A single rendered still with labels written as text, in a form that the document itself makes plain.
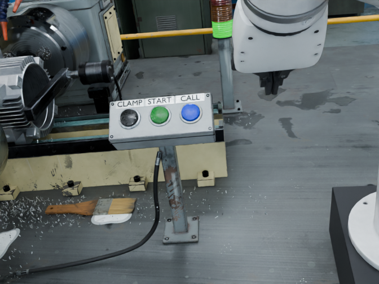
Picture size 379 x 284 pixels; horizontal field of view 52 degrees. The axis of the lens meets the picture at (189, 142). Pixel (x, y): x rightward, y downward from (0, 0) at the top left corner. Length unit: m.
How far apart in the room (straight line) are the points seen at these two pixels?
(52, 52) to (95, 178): 0.39
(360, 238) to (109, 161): 0.56
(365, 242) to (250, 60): 0.32
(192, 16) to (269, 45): 3.58
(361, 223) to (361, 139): 0.46
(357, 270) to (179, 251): 0.32
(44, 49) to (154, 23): 3.01
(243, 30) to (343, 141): 0.69
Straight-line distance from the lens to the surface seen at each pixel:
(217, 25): 1.13
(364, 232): 0.64
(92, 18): 1.34
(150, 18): 4.11
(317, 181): 0.91
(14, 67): 0.93
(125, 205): 0.88
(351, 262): 0.61
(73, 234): 0.86
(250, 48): 0.44
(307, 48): 0.46
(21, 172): 1.02
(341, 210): 0.69
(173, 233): 0.79
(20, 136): 0.98
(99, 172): 0.95
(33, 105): 0.90
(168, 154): 0.68
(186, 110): 0.62
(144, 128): 0.63
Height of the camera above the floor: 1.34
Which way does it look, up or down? 30 degrees down
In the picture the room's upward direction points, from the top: 8 degrees counter-clockwise
